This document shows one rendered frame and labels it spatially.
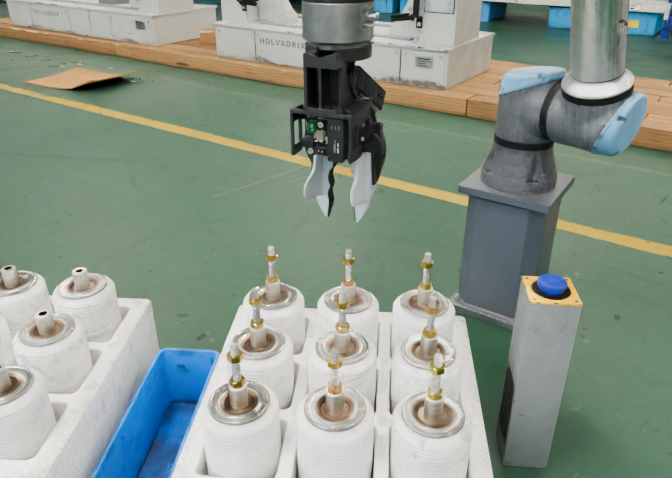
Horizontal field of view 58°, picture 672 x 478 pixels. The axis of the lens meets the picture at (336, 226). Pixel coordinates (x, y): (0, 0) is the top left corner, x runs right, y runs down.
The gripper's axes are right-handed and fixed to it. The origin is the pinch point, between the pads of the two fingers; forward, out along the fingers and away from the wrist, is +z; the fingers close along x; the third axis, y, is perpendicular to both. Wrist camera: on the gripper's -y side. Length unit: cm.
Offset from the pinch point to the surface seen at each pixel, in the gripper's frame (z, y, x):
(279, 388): 26.3, 6.4, -7.0
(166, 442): 46, 6, -29
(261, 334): 19.2, 4.8, -10.3
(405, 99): 43, -207, -51
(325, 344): 21.1, 1.2, -2.3
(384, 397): 28.5, 0.3, 6.4
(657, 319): 46, -64, 48
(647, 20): 35, -462, 60
